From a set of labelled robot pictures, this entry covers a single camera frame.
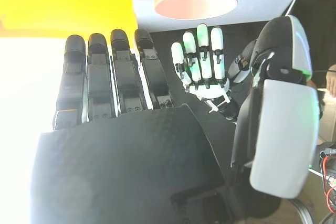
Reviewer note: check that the person's hand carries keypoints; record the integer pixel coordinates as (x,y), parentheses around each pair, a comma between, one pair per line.
(331,81)

